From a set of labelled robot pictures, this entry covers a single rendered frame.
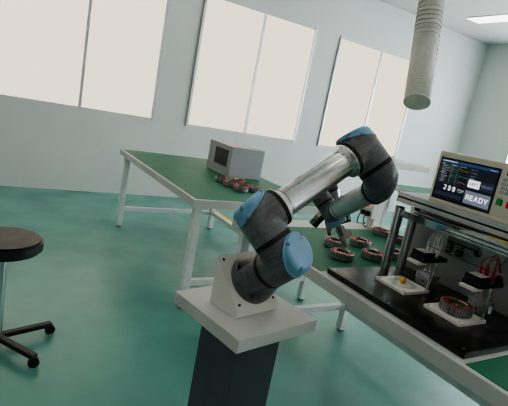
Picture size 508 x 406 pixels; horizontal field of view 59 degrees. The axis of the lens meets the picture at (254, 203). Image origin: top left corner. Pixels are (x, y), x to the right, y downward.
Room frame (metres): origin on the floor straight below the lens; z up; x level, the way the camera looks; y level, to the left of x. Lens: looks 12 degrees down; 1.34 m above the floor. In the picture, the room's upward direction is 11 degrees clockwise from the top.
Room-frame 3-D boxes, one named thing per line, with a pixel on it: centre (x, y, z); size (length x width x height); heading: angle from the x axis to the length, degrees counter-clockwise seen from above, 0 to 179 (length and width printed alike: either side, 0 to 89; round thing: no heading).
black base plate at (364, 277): (1.61, -0.72, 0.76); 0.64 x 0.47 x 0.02; 32
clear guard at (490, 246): (1.46, -0.80, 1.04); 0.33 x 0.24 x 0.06; 122
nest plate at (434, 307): (1.50, -0.77, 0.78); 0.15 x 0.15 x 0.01; 32
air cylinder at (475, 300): (1.58, -0.89, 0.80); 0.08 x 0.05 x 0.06; 32
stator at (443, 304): (1.50, -0.77, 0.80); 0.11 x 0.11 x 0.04
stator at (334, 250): (2.00, -0.44, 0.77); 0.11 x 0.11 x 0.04
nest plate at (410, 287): (1.71, -0.64, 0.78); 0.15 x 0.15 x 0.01; 32
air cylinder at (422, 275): (1.79, -0.76, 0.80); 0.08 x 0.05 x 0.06; 32
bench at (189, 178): (3.73, 0.38, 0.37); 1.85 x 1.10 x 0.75; 32
